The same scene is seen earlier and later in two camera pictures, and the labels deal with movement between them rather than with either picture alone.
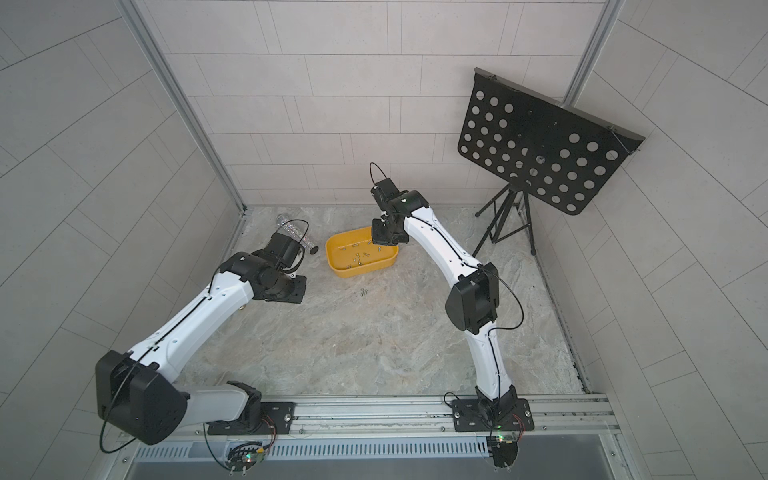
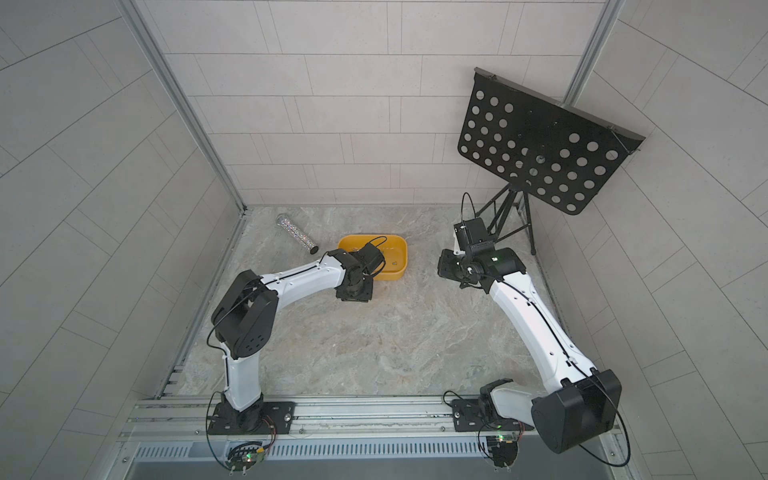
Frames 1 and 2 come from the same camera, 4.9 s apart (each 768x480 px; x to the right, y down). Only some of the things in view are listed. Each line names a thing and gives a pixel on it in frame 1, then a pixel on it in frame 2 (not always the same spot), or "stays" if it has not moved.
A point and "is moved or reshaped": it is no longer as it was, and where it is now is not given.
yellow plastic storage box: (353, 253) is moved or reshaped
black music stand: (545, 148) stays
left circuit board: (241, 458) stays
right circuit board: (502, 451) stays
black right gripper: (381, 235) to (444, 268)
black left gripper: (299, 295) to (345, 295)
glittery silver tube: (287, 228) stays
